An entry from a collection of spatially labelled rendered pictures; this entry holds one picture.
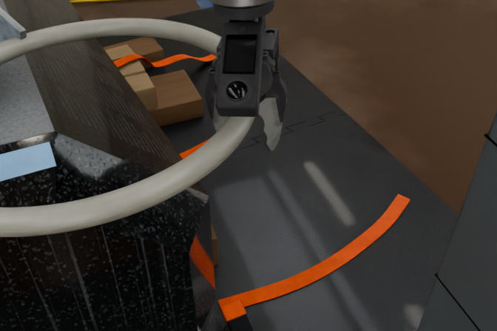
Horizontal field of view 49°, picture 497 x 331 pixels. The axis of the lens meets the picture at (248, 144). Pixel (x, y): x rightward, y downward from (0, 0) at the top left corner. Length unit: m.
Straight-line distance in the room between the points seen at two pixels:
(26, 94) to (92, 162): 0.17
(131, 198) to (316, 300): 1.10
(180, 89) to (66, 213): 1.69
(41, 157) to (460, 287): 0.79
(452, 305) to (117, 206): 0.79
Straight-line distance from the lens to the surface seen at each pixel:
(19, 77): 1.02
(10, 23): 0.97
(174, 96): 2.19
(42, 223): 0.58
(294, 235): 1.75
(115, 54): 2.52
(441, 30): 3.03
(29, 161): 0.87
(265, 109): 0.69
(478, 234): 1.04
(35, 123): 0.90
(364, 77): 2.53
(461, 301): 1.16
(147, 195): 0.57
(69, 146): 0.88
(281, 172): 1.95
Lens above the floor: 1.34
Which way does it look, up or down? 40 degrees down
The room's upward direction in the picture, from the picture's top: straight up
